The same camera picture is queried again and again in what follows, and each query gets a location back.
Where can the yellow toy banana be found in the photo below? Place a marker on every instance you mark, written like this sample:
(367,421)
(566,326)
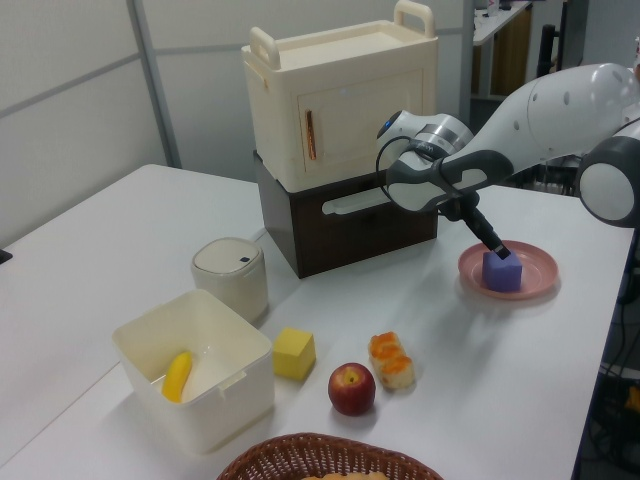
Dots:
(177,377)

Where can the dark brown drawer box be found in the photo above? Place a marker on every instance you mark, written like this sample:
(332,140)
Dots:
(350,240)

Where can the pink plate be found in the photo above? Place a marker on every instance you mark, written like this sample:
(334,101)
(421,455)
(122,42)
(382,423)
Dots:
(542,270)

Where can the brown wicker basket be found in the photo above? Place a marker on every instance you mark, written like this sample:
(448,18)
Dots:
(280,457)

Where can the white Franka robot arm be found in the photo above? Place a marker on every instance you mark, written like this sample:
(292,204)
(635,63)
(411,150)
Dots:
(550,115)

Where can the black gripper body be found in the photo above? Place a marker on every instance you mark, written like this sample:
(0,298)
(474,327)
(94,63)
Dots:
(457,205)

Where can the wooden background desk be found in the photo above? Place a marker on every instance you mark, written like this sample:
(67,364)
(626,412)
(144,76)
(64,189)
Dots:
(507,50)

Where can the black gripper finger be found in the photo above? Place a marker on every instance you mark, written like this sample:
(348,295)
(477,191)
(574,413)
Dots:
(487,235)

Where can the red toy apple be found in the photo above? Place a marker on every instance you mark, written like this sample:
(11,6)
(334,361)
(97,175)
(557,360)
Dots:
(351,390)

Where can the white plastic bin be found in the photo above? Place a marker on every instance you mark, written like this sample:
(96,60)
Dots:
(200,400)

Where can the black flat object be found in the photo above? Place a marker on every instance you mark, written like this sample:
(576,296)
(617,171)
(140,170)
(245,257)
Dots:
(5,256)

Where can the purple foam cube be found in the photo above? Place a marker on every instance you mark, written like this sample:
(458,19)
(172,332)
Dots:
(502,275)

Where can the toy bread with orange topping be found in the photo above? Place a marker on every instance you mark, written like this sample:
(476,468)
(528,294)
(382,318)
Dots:
(392,360)

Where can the small cream trash can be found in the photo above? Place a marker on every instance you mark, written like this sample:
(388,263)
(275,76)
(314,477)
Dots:
(230,280)

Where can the yellow foam cube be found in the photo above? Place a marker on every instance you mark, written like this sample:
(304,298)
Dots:
(292,355)

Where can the black background stand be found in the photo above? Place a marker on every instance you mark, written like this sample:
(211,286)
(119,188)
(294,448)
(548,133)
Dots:
(549,47)

